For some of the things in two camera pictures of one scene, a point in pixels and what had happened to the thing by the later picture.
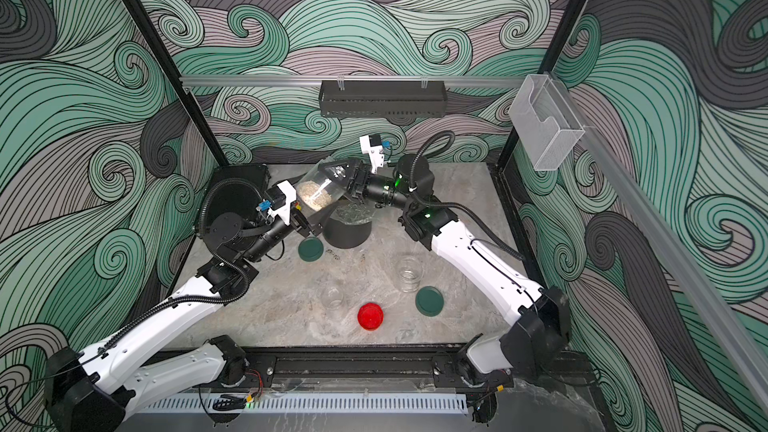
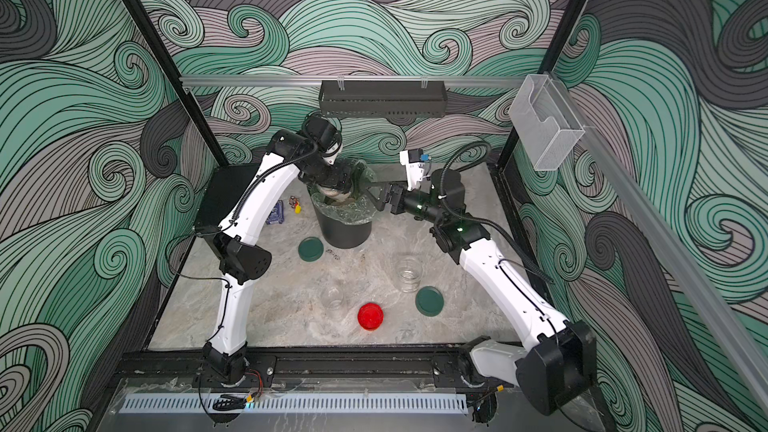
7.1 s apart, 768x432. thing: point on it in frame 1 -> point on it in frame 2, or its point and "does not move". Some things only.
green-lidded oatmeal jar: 409,272 does not move
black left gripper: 306,227 -> 340,181
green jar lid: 310,249 does not move
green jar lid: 429,301 does not move
